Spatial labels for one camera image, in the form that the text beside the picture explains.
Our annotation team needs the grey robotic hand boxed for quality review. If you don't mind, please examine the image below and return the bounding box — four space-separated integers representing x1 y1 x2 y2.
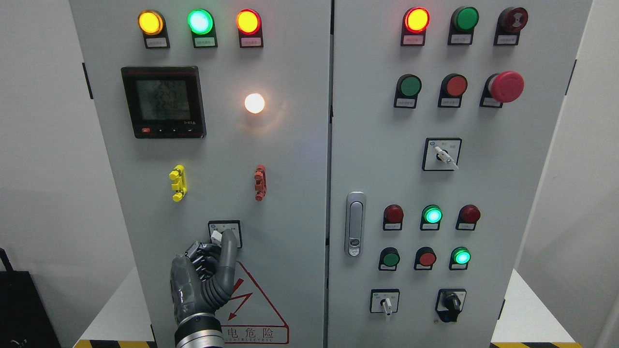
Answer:
170 229 238 325

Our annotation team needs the white rotary selector switch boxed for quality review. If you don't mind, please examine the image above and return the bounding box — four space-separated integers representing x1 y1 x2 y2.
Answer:
207 220 243 249

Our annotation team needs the green lit indicator light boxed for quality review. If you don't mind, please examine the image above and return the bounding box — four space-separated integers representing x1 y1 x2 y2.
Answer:
187 8 218 48

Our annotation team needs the yellow indicator light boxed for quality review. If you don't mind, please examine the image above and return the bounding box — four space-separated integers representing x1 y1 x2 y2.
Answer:
137 9 170 49

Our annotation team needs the green unlit top light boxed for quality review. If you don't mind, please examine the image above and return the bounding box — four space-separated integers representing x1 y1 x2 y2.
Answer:
447 6 479 45

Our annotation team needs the red electrical warning sticker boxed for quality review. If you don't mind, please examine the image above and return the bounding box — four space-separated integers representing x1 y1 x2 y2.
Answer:
217 262 290 345

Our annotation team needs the grey left cabinet door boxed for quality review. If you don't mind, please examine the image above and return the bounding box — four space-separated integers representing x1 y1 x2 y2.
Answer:
69 0 331 348

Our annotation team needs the grey cabinet door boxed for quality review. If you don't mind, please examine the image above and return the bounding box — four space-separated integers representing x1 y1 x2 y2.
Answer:
326 0 592 348
69 0 331 348

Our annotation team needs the black digital power meter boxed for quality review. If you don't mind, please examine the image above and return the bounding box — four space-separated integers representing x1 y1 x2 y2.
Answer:
121 66 207 139

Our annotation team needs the clear small light bulb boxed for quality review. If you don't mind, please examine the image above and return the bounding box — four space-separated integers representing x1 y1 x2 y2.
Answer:
244 92 265 114

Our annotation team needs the green push button lower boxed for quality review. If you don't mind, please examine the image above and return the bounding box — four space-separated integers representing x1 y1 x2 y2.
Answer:
378 247 400 272

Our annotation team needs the green push button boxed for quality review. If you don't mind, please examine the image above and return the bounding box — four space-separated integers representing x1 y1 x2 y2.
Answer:
393 73 422 109
378 247 400 272

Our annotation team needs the dark red indicator left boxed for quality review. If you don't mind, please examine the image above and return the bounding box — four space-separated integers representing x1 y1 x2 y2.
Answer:
383 204 404 231

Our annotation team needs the dark red indicator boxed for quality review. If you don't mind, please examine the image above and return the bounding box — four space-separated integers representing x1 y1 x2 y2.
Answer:
456 204 481 231
383 204 404 231

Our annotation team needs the red push button lower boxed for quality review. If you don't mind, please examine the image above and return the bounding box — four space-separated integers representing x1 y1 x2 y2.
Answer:
413 246 436 271

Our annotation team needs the red push button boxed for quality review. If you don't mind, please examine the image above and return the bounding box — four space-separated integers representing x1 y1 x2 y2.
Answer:
413 246 436 271
438 73 468 108

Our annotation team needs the green lit indicator middle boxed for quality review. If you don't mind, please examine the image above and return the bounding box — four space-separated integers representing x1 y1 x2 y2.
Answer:
420 204 443 231

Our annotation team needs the green lit button lower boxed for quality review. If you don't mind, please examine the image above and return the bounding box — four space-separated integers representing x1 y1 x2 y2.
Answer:
449 246 471 271

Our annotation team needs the red-orange indicator light left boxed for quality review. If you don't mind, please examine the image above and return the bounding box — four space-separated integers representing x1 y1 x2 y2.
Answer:
236 8 264 48

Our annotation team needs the dark red indicator right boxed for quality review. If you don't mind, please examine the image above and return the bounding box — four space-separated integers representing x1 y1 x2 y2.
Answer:
456 204 481 231

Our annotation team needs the green push button upper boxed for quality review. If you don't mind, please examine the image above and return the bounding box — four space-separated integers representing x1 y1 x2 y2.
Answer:
393 73 422 109

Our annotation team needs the grey right cabinet door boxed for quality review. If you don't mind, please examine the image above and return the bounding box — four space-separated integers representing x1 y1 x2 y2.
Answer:
326 0 592 348

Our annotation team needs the red push button upper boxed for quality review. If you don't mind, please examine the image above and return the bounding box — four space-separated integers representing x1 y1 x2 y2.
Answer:
438 73 468 108

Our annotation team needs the red lit indicator light right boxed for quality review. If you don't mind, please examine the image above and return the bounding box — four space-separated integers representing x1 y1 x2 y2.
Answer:
400 7 430 47

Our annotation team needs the red emergency stop button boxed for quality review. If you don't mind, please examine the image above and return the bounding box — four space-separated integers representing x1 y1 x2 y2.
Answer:
479 71 525 108

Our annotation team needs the dark red buzzer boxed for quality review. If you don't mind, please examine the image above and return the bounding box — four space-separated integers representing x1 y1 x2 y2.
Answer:
493 7 529 46

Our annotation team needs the silver door latch handle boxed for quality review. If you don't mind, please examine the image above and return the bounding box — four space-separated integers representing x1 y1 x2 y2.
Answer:
344 191 366 257

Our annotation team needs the white selector switch lower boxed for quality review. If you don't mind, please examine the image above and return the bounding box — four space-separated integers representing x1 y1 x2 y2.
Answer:
370 289 400 319

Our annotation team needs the black selector switch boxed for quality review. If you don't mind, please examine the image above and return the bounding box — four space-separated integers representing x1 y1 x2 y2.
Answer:
435 289 467 322

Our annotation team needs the white selector switch upper right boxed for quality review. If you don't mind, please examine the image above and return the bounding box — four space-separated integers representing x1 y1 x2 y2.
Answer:
422 137 462 171

